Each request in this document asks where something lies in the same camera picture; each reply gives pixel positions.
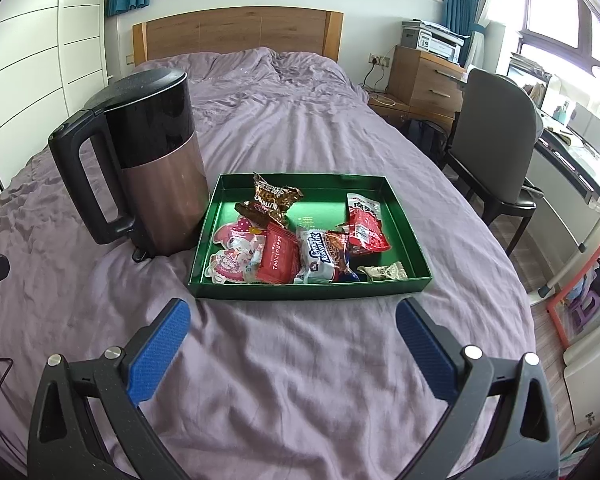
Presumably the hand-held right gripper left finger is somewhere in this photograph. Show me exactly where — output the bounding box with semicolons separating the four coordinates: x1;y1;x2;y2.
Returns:
27;298;191;480

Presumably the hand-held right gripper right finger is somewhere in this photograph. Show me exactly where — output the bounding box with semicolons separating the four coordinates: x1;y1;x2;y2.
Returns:
395;297;561;480

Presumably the olive green candy packet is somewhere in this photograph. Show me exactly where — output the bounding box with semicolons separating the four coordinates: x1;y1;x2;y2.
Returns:
356;262;407;282

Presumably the pink cartoon character packet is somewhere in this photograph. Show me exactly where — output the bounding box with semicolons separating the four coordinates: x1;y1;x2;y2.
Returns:
207;215;268;283

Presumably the red and silver snack packet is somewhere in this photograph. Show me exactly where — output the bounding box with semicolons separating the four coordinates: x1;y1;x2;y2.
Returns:
336;192;392;253

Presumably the white and blue cookie packet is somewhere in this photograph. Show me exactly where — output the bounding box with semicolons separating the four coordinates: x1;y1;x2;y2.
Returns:
294;226;361;285

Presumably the dark red snack packet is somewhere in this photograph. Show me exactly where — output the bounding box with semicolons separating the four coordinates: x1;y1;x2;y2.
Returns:
257;222;301;285

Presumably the brown chocolate snack packet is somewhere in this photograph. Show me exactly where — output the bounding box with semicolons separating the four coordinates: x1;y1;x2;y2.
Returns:
252;171;304;226
234;199;276;225

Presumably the green cardboard box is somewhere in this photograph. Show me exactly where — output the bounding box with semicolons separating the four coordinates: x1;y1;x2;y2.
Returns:
189;172;433;301

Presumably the purple stool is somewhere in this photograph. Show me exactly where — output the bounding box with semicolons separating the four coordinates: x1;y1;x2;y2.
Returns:
567;290;600;333

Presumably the white wardrobe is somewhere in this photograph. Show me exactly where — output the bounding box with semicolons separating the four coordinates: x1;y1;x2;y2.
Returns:
0;0;116;196

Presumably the white desk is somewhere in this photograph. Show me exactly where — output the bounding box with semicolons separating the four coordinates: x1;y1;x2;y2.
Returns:
525;125;600;306

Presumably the grey chair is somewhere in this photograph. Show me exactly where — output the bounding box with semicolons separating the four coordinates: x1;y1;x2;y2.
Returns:
442;67;543;256

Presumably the low wooden side table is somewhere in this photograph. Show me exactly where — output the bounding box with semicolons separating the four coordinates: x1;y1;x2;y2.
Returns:
367;91;411;121

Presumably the purple duvet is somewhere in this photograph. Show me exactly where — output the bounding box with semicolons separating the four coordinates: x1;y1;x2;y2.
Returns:
0;47;536;480

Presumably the wooden dresser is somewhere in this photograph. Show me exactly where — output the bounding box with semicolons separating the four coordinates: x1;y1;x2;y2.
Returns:
388;45;468;121

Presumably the wooden headboard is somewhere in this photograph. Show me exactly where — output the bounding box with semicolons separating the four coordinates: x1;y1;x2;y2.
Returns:
132;10;344;67

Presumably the grey printer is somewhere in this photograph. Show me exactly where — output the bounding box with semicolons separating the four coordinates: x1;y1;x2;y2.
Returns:
401;20;465;63

